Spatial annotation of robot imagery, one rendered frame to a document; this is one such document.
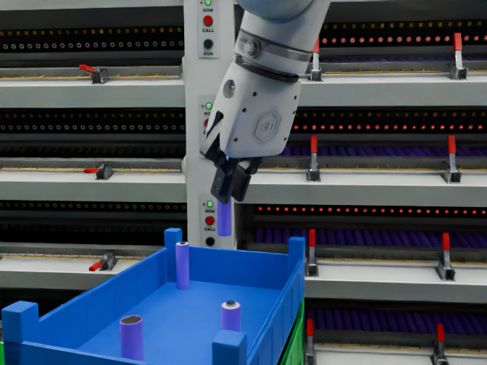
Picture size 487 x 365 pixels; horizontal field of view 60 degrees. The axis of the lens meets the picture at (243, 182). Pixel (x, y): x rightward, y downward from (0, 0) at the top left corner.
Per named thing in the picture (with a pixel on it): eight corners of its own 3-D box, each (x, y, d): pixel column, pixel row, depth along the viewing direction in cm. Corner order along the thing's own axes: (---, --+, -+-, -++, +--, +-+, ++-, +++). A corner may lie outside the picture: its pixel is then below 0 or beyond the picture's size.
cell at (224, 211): (228, 237, 55) (227, 187, 54) (215, 236, 56) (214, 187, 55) (232, 233, 57) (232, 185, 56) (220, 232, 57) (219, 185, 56)
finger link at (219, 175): (223, 159, 49) (209, 208, 51) (243, 158, 51) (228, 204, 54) (207, 147, 51) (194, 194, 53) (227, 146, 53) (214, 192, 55)
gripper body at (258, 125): (260, 64, 42) (229, 164, 46) (322, 74, 49) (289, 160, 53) (216, 42, 46) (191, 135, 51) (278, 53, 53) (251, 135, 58)
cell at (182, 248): (186, 290, 58) (185, 244, 57) (174, 288, 58) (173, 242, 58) (191, 285, 60) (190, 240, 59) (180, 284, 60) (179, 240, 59)
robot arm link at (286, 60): (272, 45, 41) (263, 75, 42) (327, 56, 47) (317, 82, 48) (222, 22, 46) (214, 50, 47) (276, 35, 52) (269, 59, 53)
